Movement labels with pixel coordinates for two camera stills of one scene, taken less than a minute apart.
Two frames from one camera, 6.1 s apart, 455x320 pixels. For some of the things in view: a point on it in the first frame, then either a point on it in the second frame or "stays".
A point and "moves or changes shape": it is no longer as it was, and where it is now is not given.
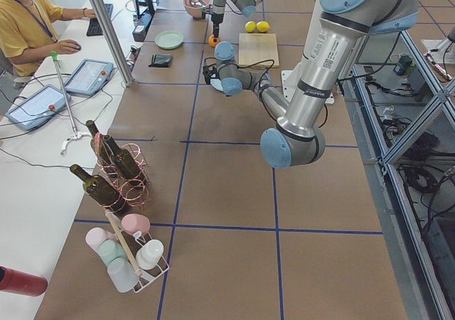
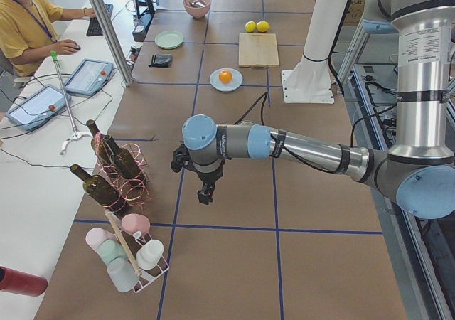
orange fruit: (212, 40) moves or changes shape
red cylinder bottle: (20, 282) stays
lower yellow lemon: (250, 26) stays
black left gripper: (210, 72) → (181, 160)
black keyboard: (93, 28) stays
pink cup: (133, 222) stays
